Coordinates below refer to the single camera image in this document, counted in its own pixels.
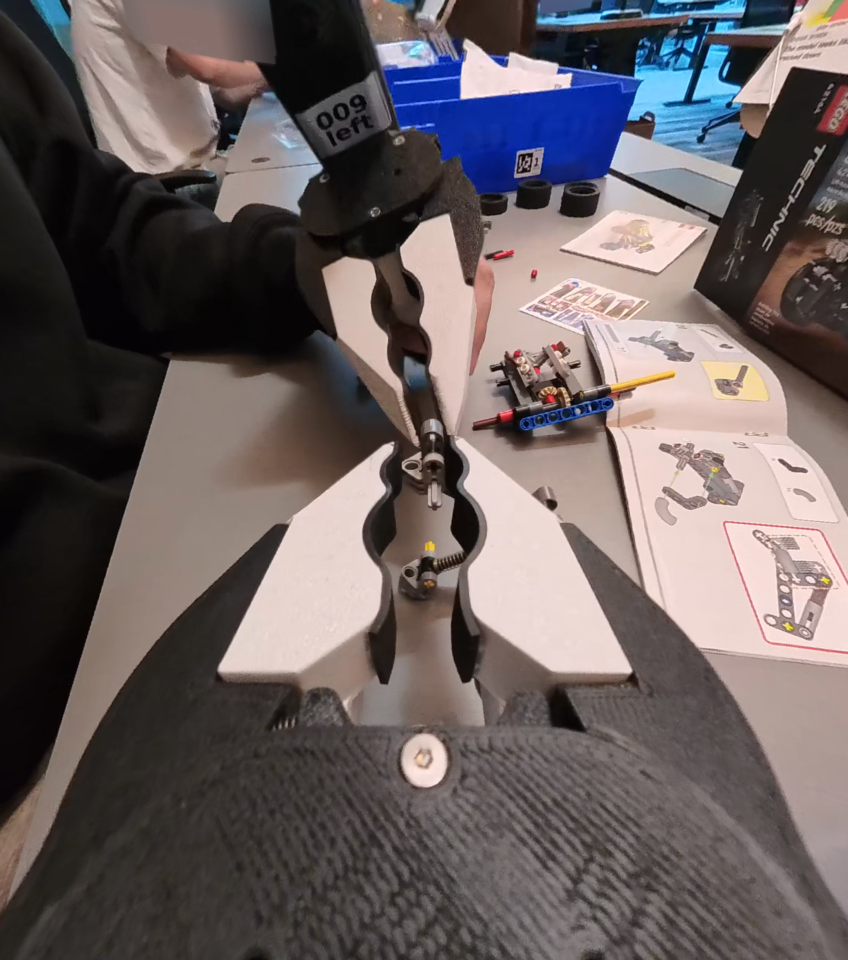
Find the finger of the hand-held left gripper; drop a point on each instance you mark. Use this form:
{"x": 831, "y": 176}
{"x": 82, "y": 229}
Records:
{"x": 450, "y": 300}
{"x": 356, "y": 322}

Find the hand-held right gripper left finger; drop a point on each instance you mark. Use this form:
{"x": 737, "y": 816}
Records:
{"x": 304, "y": 600}

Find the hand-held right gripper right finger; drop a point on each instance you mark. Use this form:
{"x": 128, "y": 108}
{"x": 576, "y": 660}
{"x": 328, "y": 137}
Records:
{"x": 544, "y": 600}

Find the toy car chassis assembly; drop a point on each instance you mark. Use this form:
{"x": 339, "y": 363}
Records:
{"x": 566, "y": 409}

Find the grey toy connector assembly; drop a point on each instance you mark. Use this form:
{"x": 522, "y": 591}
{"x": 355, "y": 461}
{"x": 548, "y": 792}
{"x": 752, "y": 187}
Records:
{"x": 431, "y": 465}

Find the person's left forearm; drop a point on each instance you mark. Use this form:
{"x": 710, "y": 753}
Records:
{"x": 206, "y": 262}

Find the toy set box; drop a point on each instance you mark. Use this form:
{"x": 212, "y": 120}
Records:
{"x": 806, "y": 262}

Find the person's left hand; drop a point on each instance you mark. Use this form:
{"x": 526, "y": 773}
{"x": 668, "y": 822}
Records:
{"x": 484, "y": 315}

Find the red and black toy axle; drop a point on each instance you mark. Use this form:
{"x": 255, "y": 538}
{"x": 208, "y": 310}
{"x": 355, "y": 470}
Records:
{"x": 500, "y": 255}

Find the sticker sheet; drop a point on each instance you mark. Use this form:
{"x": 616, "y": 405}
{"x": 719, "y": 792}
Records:
{"x": 581, "y": 304}

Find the open instruction booklet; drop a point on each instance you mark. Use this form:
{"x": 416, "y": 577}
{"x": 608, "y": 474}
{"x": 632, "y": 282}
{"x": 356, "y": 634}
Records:
{"x": 694, "y": 525}

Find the crumpled white paper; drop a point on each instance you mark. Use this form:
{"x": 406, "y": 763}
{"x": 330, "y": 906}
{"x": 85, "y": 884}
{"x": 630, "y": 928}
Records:
{"x": 514, "y": 75}

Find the blue storage bin with label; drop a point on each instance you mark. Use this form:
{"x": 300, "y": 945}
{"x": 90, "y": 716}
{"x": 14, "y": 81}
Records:
{"x": 544, "y": 120}

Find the small closed instruction booklet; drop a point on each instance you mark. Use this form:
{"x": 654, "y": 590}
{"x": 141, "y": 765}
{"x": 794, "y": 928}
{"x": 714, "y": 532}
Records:
{"x": 634, "y": 244}

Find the dark office desk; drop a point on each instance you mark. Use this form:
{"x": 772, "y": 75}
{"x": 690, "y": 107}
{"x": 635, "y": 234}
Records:
{"x": 619, "y": 22}

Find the person's black sweater torso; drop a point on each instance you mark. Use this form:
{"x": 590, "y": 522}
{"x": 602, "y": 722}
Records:
{"x": 19, "y": 375}

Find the office chair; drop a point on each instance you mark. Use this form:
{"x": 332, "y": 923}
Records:
{"x": 739, "y": 67}

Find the printed paper sheet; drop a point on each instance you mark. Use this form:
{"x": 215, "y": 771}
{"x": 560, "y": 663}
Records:
{"x": 829, "y": 37}

